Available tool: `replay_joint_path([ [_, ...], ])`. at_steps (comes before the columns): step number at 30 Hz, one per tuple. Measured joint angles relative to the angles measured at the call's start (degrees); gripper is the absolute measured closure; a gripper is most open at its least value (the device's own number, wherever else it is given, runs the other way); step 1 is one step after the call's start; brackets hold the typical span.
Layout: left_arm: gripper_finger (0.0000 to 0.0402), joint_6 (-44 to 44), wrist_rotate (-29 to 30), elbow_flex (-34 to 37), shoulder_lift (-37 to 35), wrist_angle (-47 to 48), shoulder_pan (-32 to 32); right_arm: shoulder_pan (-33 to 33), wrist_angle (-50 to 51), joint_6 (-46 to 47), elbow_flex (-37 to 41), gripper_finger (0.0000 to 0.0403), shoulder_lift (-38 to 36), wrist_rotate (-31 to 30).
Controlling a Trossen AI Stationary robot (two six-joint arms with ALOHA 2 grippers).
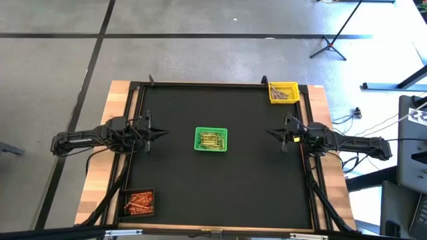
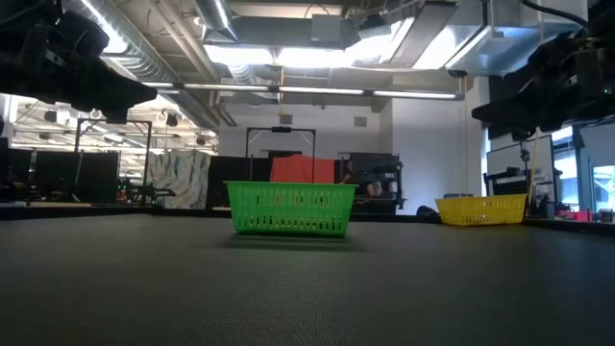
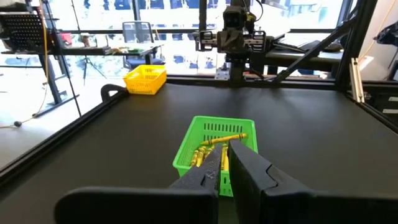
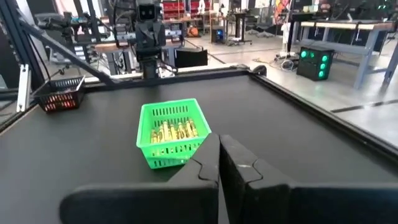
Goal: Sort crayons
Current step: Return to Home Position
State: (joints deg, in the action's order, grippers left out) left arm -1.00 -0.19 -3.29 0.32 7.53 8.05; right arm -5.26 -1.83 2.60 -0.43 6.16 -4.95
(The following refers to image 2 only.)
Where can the long ceiling light strip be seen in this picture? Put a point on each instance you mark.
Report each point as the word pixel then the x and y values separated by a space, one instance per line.
pixel 322 90

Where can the black equipment rack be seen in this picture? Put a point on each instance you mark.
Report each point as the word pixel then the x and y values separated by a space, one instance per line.
pixel 379 168

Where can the red box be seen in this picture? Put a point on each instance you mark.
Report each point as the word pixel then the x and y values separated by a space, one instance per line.
pixel 574 215

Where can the yellow plastic basket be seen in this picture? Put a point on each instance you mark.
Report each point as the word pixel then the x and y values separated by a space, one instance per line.
pixel 480 211

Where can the green plastic basket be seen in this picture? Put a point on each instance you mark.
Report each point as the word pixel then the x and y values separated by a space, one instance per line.
pixel 290 211

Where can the black partition panel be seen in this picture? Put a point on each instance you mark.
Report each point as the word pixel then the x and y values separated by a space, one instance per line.
pixel 96 173
pixel 226 170

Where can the person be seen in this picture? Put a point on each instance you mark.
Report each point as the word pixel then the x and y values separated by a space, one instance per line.
pixel 348 173

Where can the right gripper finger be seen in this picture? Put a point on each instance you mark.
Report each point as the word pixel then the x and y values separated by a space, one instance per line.
pixel 528 110

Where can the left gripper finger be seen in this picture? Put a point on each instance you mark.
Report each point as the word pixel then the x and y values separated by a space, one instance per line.
pixel 110 93

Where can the silver ventilation duct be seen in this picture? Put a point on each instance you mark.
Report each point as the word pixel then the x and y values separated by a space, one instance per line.
pixel 216 19

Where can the blue white patterned sheet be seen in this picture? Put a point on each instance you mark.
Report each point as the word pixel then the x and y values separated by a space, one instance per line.
pixel 178 178

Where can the orange board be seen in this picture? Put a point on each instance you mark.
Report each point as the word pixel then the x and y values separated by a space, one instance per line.
pixel 300 169

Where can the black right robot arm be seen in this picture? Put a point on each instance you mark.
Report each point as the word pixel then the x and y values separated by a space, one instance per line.
pixel 605 9

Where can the black gantry frame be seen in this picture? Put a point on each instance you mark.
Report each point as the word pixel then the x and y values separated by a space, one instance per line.
pixel 137 121
pixel 281 129

